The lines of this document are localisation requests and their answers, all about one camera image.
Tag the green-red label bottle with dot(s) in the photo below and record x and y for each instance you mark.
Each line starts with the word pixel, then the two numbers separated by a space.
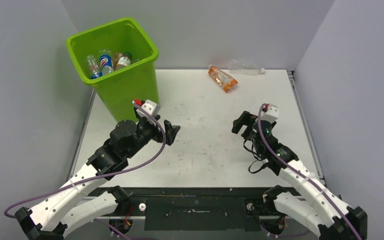
pixel 123 60

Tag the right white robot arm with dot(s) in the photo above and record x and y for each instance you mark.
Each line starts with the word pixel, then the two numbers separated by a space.
pixel 321 212

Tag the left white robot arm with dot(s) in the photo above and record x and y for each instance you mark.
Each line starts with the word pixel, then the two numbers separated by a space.
pixel 61 212

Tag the Pepsi bottle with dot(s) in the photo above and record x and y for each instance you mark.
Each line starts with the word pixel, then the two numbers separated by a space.
pixel 106 62

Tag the orange label bottle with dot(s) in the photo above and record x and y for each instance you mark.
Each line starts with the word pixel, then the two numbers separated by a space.
pixel 225 81

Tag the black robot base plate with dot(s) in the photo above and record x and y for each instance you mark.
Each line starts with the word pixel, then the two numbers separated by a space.
pixel 194 209

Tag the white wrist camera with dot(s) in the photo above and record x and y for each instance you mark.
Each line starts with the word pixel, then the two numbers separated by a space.
pixel 149 106
pixel 270 113

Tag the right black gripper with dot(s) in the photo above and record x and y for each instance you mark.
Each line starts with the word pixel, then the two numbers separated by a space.
pixel 246 119

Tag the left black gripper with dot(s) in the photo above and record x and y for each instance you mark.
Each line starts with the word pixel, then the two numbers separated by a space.
pixel 158 136

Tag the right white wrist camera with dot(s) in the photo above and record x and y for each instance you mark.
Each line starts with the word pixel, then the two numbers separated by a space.
pixel 270 113

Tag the clear white-cap bottle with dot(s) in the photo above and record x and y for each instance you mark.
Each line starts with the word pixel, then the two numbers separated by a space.
pixel 245 68

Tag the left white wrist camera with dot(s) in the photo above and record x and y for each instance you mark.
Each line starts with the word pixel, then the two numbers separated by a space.
pixel 149 106

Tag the blue label clear bottle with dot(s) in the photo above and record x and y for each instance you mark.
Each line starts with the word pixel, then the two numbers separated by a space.
pixel 94 69

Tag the green plastic bin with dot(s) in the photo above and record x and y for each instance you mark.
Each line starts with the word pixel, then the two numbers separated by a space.
pixel 118 90

